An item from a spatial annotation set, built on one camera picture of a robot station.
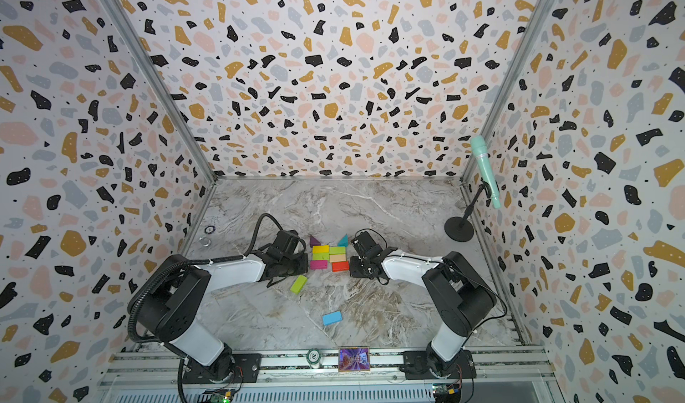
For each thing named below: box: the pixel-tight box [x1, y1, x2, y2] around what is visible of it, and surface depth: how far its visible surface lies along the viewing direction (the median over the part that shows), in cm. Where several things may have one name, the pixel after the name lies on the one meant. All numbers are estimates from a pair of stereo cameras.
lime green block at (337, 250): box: [329, 246, 347, 255], surface depth 100 cm
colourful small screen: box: [338, 346, 371, 372], surface depth 76 cm
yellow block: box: [312, 245, 331, 254], surface depth 99 cm
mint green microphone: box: [470, 135, 502, 210], surface depth 84 cm
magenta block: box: [309, 260, 329, 271], surface depth 96 cm
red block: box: [331, 261, 350, 272], surface depth 97 cm
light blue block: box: [321, 310, 344, 326], surface depth 85 cm
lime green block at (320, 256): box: [312, 252, 330, 262], surface depth 97 cm
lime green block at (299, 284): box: [289, 274, 308, 295], surface depth 91 cm
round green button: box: [305, 348, 322, 365], surface depth 72 cm
